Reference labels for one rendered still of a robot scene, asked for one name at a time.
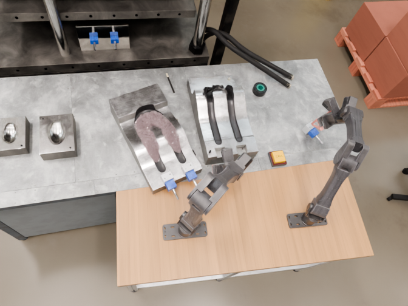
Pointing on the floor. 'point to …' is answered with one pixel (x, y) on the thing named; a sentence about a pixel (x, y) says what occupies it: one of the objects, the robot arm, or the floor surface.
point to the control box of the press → (228, 15)
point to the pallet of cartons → (379, 51)
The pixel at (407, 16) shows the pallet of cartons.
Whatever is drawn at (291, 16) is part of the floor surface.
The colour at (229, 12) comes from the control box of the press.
